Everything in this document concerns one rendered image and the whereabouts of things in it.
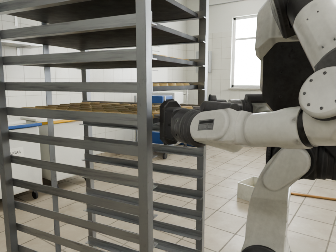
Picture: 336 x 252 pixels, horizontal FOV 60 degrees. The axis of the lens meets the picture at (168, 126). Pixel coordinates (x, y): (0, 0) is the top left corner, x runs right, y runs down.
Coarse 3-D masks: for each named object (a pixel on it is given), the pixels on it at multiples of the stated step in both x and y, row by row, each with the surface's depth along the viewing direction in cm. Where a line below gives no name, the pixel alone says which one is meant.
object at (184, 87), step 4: (156, 88) 85; (160, 88) 88; (164, 88) 90; (168, 88) 92; (172, 88) 95; (176, 88) 98; (180, 88) 101; (184, 88) 104; (188, 88) 107; (192, 88) 110; (196, 88) 114
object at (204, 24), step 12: (204, 0) 111; (204, 24) 112; (204, 48) 113; (204, 72) 114; (204, 96) 116; (204, 156) 120; (204, 168) 121; (204, 180) 122; (204, 192) 123; (204, 204) 125; (204, 216) 126; (204, 228) 127
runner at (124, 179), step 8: (16, 160) 108; (24, 160) 106; (32, 160) 104; (40, 160) 102; (48, 168) 100; (56, 168) 99; (64, 168) 97; (72, 168) 95; (80, 168) 94; (88, 168) 92; (88, 176) 93; (96, 176) 91; (104, 176) 90; (112, 176) 88; (120, 176) 87; (128, 176) 85; (136, 176) 84; (128, 184) 86; (136, 184) 84
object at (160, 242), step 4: (88, 220) 153; (104, 224) 149; (132, 232) 141; (156, 240) 135; (160, 240) 134; (160, 244) 135; (164, 244) 134; (168, 244) 133; (172, 244) 132; (176, 244) 131; (160, 248) 132; (164, 248) 132; (168, 248) 132; (172, 248) 132; (176, 248) 131; (180, 248) 130; (184, 248) 129; (188, 248) 128; (192, 248) 127
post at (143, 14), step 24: (144, 0) 72; (144, 24) 73; (144, 48) 74; (144, 72) 75; (144, 96) 76; (144, 120) 77; (144, 144) 78; (144, 168) 79; (144, 192) 80; (144, 216) 81; (144, 240) 82
